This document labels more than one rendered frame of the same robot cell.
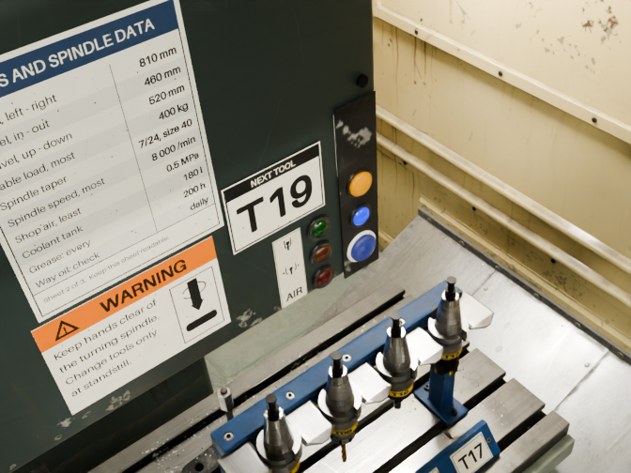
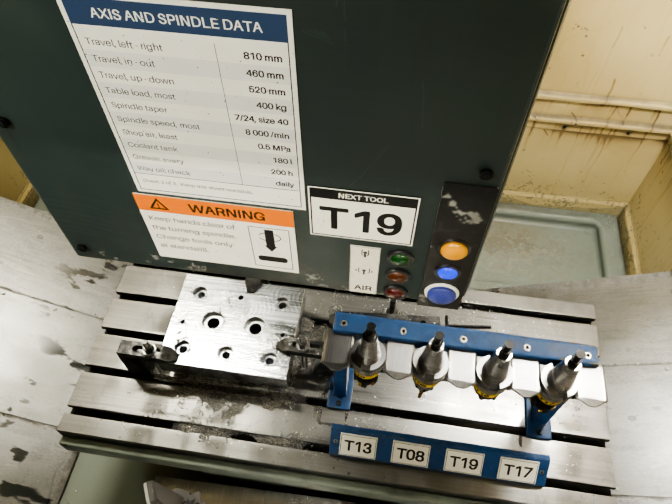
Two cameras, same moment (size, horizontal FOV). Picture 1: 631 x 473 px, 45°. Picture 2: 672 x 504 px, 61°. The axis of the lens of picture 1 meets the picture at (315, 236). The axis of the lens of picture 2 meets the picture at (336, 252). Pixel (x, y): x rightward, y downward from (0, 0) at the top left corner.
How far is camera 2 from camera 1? 0.29 m
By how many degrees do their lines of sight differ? 30
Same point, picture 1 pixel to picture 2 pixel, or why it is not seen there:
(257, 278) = (330, 259)
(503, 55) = not seen: outside the picture
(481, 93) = not seen: outside the picture
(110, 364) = (192, 244)
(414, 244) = (644, 290)
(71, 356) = (162, 223)
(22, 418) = (123, 236)
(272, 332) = (494, 268)
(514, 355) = (638, 432)
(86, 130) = (187, 84)
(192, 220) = (276, 192)
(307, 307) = (533, 270)
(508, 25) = not seen: outside the picture
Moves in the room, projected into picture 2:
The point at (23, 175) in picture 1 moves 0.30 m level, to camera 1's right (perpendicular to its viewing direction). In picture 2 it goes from (131, 91) to (452, 327)
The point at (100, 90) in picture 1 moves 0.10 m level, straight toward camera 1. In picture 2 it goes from (202, 60) to (113, 152)
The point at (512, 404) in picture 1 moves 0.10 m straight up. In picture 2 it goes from (589, 465) to (607, 451)
